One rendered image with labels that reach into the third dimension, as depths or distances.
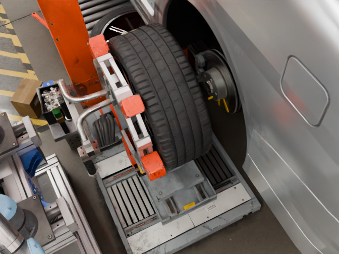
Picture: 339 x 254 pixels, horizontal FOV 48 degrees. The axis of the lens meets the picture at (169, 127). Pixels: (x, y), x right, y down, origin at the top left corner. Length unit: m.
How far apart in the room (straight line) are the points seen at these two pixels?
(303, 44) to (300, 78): 0.10
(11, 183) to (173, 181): 0.90
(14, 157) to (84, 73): 0.55
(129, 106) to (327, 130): 0.71
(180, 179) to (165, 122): 0.83
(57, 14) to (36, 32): 1.87
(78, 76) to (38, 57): 1.39
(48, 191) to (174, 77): 1.23
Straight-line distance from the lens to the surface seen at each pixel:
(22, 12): 3.90
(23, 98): 2.91
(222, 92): 1.78
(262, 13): 1.09
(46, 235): 1.62
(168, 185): 2.24
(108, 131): 1.51
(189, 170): 2.28
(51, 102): 2.27
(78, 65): 2.00
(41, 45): 3.50
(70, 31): 1.85
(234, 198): 2.38
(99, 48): 1.71
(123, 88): 1.50
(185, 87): 1.49
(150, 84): 1.46
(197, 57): 1.87
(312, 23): 0.96
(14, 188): 1.87
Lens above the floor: 2.26
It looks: 56 degrees down
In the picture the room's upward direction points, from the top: 7 degrees counter-clockwise
